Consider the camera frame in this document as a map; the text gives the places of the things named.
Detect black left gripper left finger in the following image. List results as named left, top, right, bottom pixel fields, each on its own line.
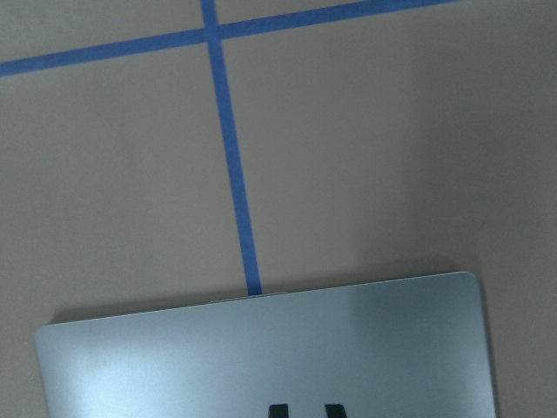
left=268, top=403, right=288, bottom=418

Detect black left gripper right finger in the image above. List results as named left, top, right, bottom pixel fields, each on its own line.
left=325, top=404, right=347, bottom=418

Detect silver closed laptop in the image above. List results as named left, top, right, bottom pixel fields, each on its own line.
left=35, top=272, right=498, bottom=417

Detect brown paper table cover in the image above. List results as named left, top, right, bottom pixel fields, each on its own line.
left=1, top=1, right=556, bottom=417

